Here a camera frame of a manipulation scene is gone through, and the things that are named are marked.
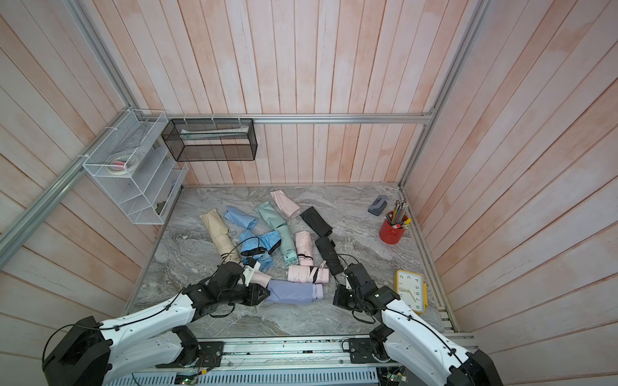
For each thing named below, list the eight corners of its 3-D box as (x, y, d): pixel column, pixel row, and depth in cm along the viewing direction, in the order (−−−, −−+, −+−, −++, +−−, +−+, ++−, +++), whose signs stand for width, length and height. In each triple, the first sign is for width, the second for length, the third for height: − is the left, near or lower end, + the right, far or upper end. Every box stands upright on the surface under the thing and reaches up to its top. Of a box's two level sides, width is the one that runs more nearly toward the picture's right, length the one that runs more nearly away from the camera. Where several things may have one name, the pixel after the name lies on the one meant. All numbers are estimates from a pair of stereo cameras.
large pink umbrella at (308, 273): (287, 284, 89) (287, 280, 86) (288, 265, 94) (287, 260, 91) (329, 284, 89) (330, 280, 86) (327, 265, 94) (328, 260, 91)
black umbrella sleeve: (321, 239, 103) (322, 235, 101) (300, 216, 111) (300, 212, 109) (333, 231, 105) (333, 228, 103) (311, 209, 113) (311, 206, 111)
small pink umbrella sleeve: (291, 220, 108) (290, 215, 105) (271, 198, 117) (270, 192, 114) (301, 214, 111) (300, 209, 108) (280, 192, 119) (280, 187, 116)
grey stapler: (368, 211, 113) (370, 205, 109) (376, 200, 117) (378, 194, 114) (379, 217, 111) (381, 210, 107) (386, 205, 115) (389, 199, 112)
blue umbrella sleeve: (222, 217, 109) (220, 213, 106) (229, 210, 112) (227, 205, 109) (253, 231, 104) (251, 227, 101) (259, 223, 107) (258, 219, 104)
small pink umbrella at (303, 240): (295, 267, 94) (294, 262, 91) (296, 235, 103) (295, 230, 100) (313, 267, 94) (313, 262, 91) (312, 235, 103) (312, 230, 100)
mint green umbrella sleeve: (273, 231, 104) (273, 228, 102) (256, 210, 112) (255, 207, 110) (285, 223, 107) (285, 220, 105) (268, 204, 114) (267, 201, 112)
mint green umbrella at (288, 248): (286, 268, 93) (285, 264, 91) (276, 230, 105) (275, 226, 102) (299, 264, 94) (299, 260, 92) (288, 227, 106) (288, 223, 103)
